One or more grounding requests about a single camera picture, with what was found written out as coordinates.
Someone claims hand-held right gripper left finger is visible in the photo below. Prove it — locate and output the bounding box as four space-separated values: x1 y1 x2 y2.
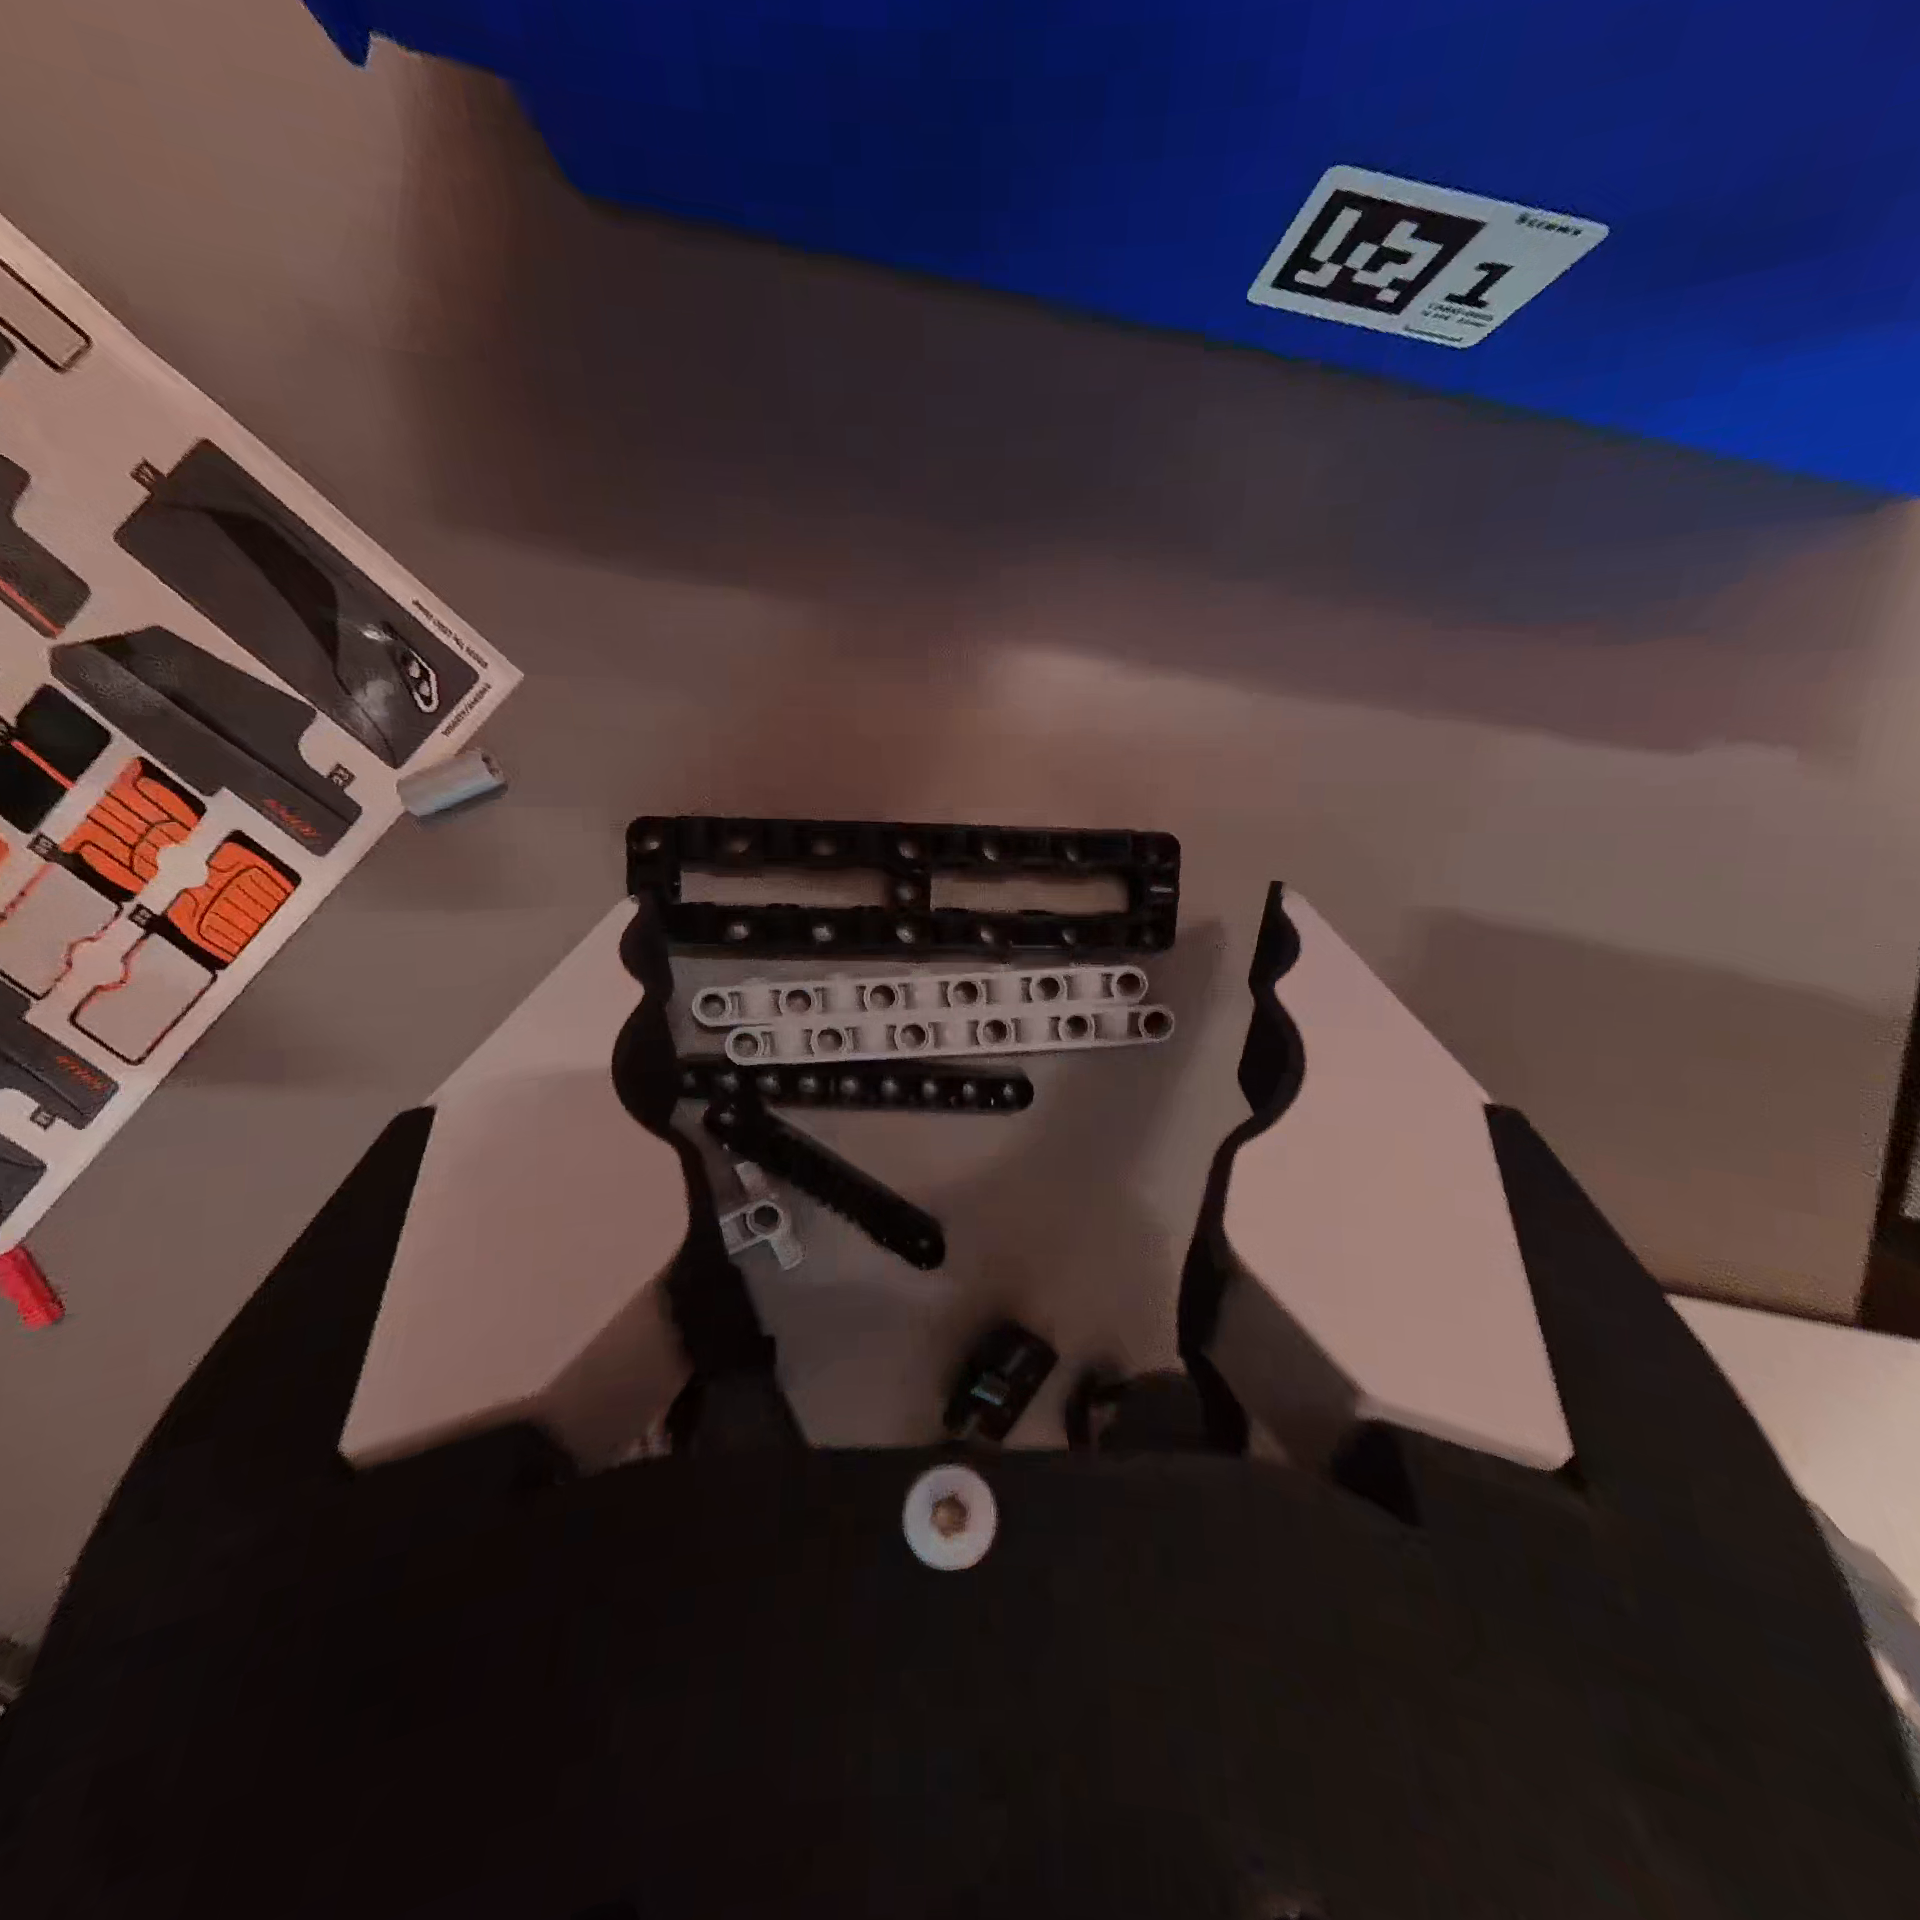
336 885 799 1470

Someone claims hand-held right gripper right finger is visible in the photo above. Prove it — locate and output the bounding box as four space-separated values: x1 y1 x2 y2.
1177 883 1576 1472

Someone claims black lego rectangular frame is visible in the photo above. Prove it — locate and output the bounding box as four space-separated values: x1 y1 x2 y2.
623 813 1181 957

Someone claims light grey lego cross connector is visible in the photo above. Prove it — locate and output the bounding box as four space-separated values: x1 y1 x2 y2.
717 1161 806 1272

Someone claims black lego pin connector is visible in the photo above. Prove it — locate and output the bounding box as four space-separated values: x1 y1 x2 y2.
941 1319 1059 1441

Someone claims light grey lego tube piece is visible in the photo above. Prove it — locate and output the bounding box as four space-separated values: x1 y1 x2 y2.
398 750 509 820

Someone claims stack of long lego beams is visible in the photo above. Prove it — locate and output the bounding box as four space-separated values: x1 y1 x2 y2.
673 966 1178 1272

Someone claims blue box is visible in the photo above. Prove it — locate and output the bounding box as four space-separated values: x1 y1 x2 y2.
298 0 1920 495

